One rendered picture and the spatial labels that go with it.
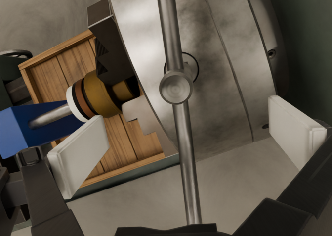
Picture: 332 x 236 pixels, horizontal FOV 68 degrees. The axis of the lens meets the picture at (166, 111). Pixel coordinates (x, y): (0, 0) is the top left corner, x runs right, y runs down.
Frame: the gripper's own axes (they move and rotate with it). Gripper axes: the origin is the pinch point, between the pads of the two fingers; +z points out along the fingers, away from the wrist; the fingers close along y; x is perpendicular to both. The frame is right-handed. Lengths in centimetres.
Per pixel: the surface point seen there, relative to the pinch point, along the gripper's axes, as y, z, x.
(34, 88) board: -41, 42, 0
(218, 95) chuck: 3.3, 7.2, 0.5
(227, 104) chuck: 4.2, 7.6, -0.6
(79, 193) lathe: -54, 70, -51
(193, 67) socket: 1.2, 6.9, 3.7
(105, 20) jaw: -8.2, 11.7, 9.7
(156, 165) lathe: -18, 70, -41
